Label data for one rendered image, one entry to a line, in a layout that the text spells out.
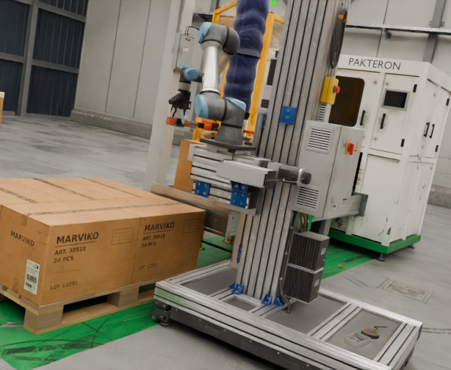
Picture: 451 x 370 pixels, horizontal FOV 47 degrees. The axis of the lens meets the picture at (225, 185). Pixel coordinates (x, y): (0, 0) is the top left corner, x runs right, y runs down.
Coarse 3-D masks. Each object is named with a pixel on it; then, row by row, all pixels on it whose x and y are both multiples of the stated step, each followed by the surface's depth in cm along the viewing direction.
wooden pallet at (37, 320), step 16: (0, 288) 264; (128, 288) 294; (32, 304) 249; (64, 304) 258; (112, 304) 294; (128, 304) 297; (32, 320) 249; (48, 320) 253; (64, 320) 264; (80, 320) 270
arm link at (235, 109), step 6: (228, 102) 268; (234, 102) 267; (240, 102) 268; (228, 108) 267; (234, 108) 268; (240, 108) 268; (228, 114) 267; (234, 114) 268; (240, 114) 269; (222, 120) 270; (228, 120) 269; (234, 120) 269; (240, 120) 270
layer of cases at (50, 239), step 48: (0, 192) 287; (48, 192) 309; (96, 192) 333; (144, 192) 362; (0, 240) 264; (48, 240) 242; (96, 240) 266; (144, 240) 296; (192, 240) 334; (48, 288) 248; (96, 288) 274
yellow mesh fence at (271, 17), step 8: (272, 16) 455; (272, 24) 458; (280, 24) 471; (264, 40) 459; (280, 40) 478; (264, 48) 459; (264, 56) 460; (264, 64) 463; (256, 80) 465; (256, 88) 465; (256, 96) 465; (256, 104) 467; (256, 112) 470; (248, 120) 470; (248, 128) 470; (248, 136) 470; (232, 240) 486
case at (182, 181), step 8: (184, 144) 363; (200, 144) 355; (184, 152) 363; (184, 160) 363; (176, 168) 368; (184, 168) 363; (176, 176) 368; (184, 176) 364; (176, 184) 368; (184, 184) 364; (192, 184) 360
